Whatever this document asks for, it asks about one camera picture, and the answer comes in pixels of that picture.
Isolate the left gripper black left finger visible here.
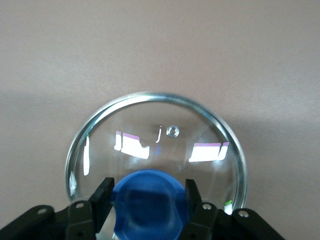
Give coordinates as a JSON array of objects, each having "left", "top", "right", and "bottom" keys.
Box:
[{"left": 0, "top": 176, "right": 115, "bottom": 240}]

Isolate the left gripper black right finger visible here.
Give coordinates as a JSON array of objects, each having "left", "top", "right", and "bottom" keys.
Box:
[{"left": 179, "top": 178, "right": 286, "bottom": 240}]

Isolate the glass lid with blue knob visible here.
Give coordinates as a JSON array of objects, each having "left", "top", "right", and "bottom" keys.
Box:
[{"left": 64, "top": 91, "right": 248, "bottom": 240}]

